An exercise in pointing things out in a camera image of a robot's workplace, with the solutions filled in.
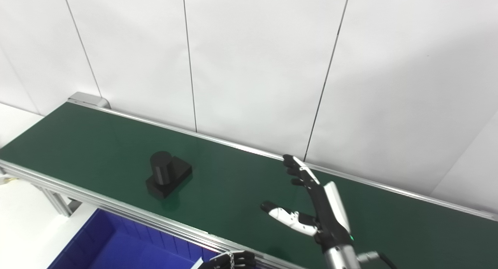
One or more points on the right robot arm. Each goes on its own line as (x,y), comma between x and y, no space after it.
(342,259)

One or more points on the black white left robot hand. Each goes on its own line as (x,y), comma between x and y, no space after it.
(233,261)

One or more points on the black part with cylinder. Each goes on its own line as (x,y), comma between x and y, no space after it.
(167,175)

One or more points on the green conveyor belt aluminium frame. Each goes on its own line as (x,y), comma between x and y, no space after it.
(233,171)

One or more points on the aluminium conveyor support leg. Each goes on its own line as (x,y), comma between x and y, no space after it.
(58,201)

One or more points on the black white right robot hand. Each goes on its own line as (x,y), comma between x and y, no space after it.
(328,222)

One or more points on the blue plastic bin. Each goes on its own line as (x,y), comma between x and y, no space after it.
(116,249)

